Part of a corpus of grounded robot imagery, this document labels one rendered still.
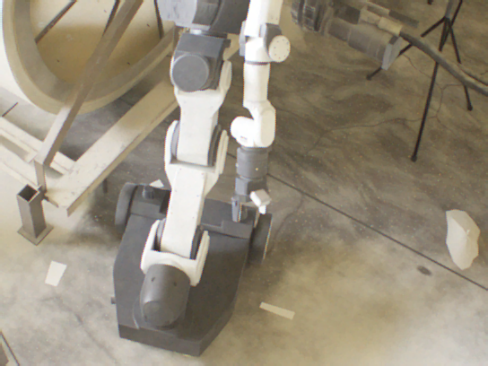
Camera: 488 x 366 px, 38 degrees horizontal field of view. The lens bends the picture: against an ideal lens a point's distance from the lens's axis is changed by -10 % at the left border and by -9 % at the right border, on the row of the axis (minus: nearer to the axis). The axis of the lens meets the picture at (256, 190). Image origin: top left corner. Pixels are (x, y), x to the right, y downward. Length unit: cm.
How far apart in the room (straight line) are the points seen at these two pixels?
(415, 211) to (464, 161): 45
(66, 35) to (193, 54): 171
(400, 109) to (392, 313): 117
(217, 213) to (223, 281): 29
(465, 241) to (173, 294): 133
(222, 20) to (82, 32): 164
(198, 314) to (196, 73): 90
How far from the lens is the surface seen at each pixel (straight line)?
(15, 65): 268
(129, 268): 273
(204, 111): 243
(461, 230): 324
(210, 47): 219
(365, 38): 265
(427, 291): 305
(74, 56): 361
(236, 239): 282
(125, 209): 289
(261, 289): 291
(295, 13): 264
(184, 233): 260
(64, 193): 294
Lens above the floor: 242
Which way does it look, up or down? 49 degrees down
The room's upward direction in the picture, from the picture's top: 9 degrees clockwise
